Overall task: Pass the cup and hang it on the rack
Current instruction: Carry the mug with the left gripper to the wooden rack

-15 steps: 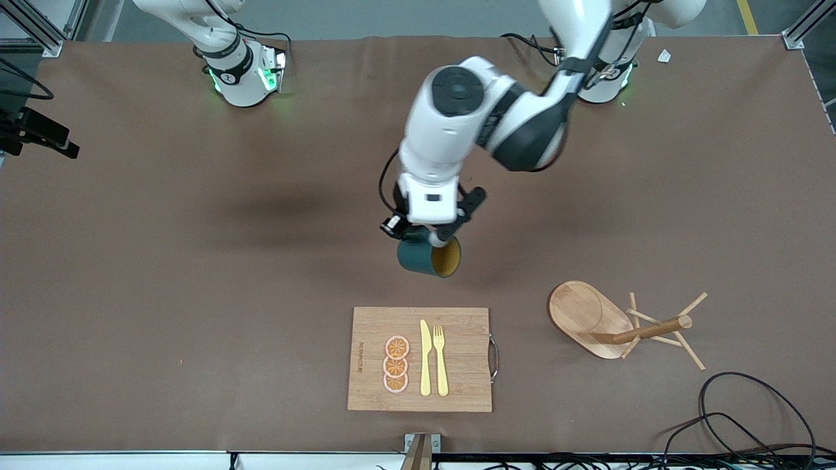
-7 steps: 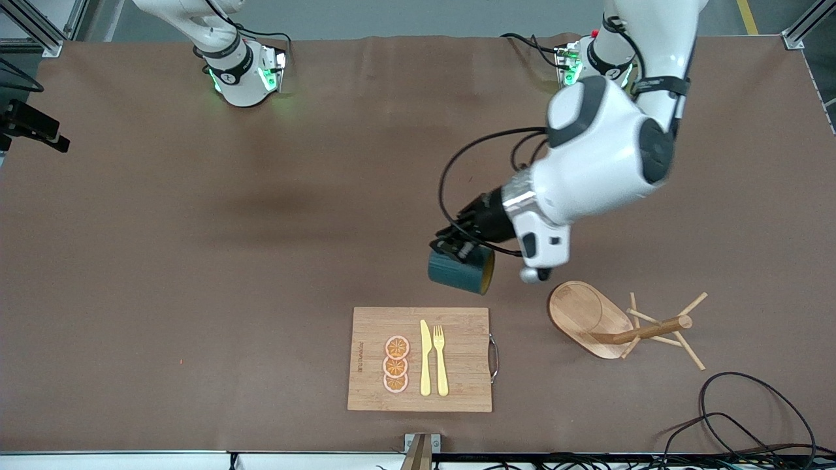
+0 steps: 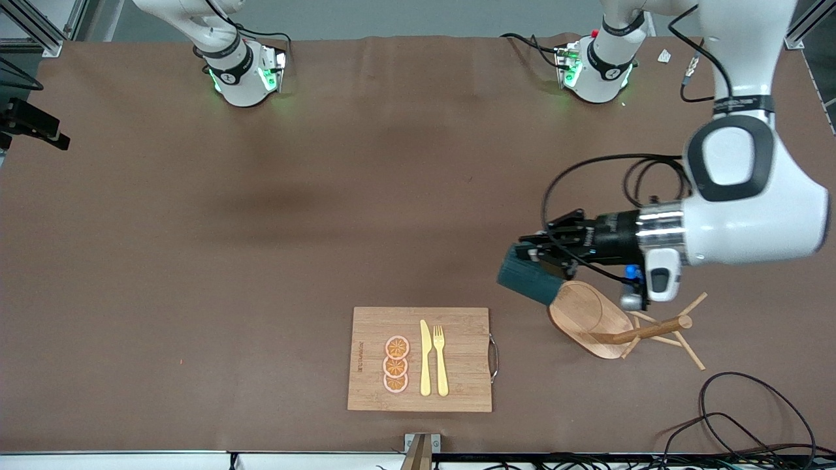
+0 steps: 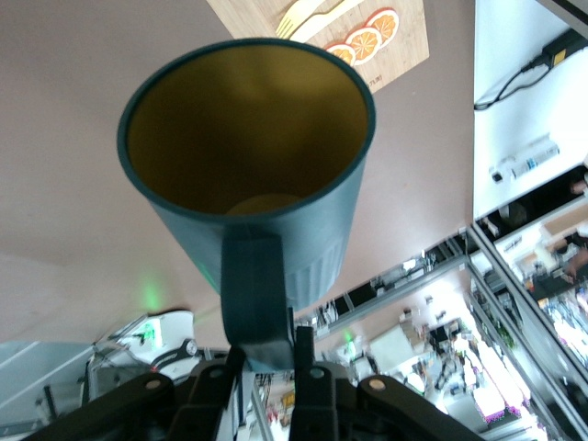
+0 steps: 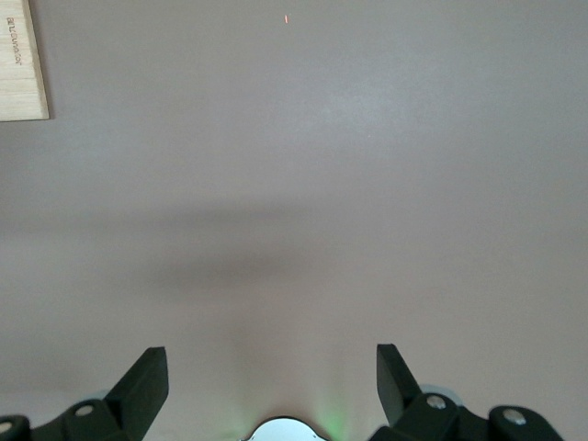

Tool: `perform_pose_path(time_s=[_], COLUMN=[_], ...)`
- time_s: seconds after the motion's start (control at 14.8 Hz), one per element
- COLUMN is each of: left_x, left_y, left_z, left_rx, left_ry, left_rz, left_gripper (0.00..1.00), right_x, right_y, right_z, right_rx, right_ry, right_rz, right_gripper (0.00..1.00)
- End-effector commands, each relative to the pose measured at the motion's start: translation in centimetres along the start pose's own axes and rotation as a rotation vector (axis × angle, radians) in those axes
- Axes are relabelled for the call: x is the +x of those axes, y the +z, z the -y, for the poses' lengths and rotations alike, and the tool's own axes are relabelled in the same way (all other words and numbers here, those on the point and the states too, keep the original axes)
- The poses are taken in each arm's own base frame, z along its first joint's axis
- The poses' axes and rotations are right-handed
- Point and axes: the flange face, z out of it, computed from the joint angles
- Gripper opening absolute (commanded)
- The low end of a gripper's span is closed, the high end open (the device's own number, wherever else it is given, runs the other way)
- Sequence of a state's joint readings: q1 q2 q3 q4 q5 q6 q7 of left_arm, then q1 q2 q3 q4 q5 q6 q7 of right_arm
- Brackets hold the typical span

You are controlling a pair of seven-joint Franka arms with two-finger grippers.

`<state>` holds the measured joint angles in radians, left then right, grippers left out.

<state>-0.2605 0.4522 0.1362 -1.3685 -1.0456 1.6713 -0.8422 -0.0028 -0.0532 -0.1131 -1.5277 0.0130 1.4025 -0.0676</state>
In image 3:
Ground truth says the dark green ribbed cup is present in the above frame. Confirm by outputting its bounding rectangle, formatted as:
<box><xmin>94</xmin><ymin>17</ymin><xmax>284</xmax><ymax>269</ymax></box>
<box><xmin>496</xmin><ymin>243</ymin><xmax>569</xmax><ymax>307</ymax></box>

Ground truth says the wooden cup rack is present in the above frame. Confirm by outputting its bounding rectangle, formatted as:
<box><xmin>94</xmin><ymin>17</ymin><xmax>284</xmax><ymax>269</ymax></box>
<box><xmin>547</xmin><ymin>280</ymin><xmax>709</xmax><ymax>372</ymax></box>

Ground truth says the wooden cutting board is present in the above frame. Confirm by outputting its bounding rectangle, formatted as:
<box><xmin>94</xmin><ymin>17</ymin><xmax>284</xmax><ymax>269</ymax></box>
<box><xmin>347</xmin><ymin>307</ymin><xmax>499</xmax><ymax>413</ymax></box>

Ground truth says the yellow plastic fork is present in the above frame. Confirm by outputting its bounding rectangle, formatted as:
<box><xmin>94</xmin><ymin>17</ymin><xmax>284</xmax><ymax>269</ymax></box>
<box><xmin>432</xmin><ymin>324</ymin><xmax>450</xmax><ymax>398</ymax></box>

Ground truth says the yellow plastic knife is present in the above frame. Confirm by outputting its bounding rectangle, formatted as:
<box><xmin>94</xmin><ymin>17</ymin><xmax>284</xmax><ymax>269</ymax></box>
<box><xmin>419</xmin><ymin>319</ymin><xmax>432</xmax><ymax>397</ymax></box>

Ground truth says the aluminium frame profile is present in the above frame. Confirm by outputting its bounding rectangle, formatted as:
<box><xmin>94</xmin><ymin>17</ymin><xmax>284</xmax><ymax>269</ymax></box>
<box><xmin>784</xmin><ymin>0</ymin><xmax>825</xmax><ymax>50</ymax></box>
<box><xmin>0</xmin><ymin>0</ymin><xmax>86</xmax><ymax>56</ymax></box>

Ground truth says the black looped cable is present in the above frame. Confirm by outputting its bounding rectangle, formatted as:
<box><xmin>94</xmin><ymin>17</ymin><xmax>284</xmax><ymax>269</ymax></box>
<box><xmin>656</xmin><ymin>411</ymin><xmax>836</xmax><ymax>467</ymax></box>
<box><xmin>699</xmin><ymin>372</ymin><xmax>818</xmax><ymax>465</ymax></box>

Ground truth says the black cable bundle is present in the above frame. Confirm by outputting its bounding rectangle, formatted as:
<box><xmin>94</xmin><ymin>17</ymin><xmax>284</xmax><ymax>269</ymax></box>
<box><xmin>431</xmin><ymin>454</ymin><xmax>836</xmax><ymax>470</ymax></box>

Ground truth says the black left arm base cable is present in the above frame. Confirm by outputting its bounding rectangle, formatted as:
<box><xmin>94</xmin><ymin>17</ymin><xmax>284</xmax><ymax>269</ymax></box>
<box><xmin>500</xmin><ymin>33</ymin><xmax>564</xmax><ymax>69</ymax></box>

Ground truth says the black arm base cable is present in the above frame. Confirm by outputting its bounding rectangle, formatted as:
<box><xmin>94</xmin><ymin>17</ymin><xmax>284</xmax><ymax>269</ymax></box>
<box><xmin>500</xmin><ymin>33</ymin><xmax>564</xmax><ymax>69</ymax></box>
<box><xmin>232</xmin><ymin>25</ymin><xmax>293</xmax><ymax>50</ymax></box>

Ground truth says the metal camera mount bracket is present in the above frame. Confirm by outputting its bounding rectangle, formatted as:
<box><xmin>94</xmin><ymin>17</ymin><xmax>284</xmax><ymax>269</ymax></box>
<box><xmin>404</xmin><ymin>433</ymin><xmax>442</xmax><ymax>470</ymax></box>

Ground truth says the black right arm base cable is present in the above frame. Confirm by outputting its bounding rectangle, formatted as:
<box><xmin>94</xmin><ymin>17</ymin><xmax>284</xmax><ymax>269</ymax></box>
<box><xmin>232</xmin><ymin>25</ymin><xmax>293</xmax><ymax>50</ymax></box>

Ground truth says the white table edge rail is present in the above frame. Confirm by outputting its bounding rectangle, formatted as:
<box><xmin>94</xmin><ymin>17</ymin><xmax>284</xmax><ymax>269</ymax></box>
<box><xmin>0</xmin><ymin>450</ymin><xmax>406</xmax><ymax>470</ymax></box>

